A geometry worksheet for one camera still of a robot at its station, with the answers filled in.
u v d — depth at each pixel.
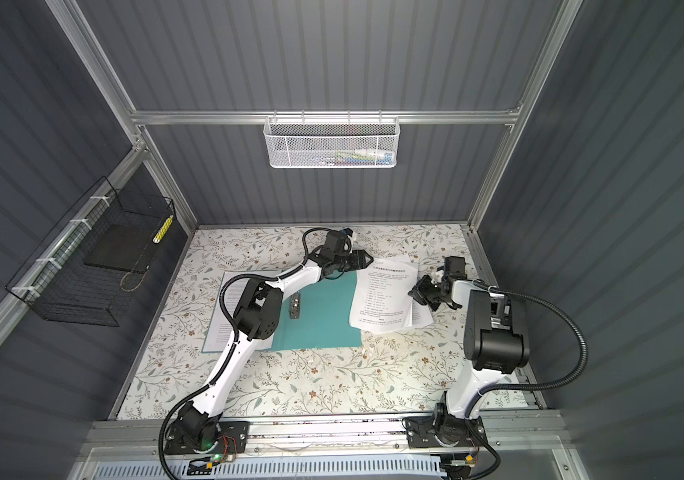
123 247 0.74
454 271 0.80
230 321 0.64
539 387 0.46
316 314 0.96
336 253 0.90
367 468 0.77
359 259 0.96
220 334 0.92
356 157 0.93
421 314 0.93
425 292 0.88
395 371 0.84
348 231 1.01
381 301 0.99
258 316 0.68
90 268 0.72
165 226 0.83
